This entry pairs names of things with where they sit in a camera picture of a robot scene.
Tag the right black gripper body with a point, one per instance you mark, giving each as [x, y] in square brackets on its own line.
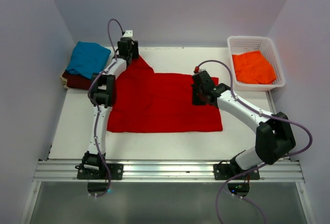
[197, 99]

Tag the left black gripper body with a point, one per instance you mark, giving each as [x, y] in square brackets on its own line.
[133, 52]

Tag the red t shirt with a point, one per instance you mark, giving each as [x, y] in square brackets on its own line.
[150, 102]

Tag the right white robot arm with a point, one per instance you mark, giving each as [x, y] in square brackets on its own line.
[274, 137]

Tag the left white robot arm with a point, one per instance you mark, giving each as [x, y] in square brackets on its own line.
[103, 95]

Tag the folded blue t shirt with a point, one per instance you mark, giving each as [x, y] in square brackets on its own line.
[87, 58]

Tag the orange t shirt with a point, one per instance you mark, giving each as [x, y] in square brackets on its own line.
[253, 68]

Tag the white plastic basket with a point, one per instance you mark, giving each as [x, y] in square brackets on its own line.
[242, 44]

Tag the folded maroon t shirt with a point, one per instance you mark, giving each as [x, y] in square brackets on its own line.
[78, 82]

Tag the folded beige t shirt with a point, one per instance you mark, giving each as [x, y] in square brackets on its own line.
[64, 80]

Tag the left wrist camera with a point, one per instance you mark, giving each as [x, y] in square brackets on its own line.
[128, 34]

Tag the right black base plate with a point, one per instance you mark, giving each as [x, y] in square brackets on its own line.
[222, 171]

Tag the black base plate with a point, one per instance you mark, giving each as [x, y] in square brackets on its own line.
[116, 172]
[222, 171]

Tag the aluminium rail frame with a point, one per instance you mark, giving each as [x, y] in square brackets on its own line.
[151, 157]

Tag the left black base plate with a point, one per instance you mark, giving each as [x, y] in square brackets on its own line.
[116, 172]

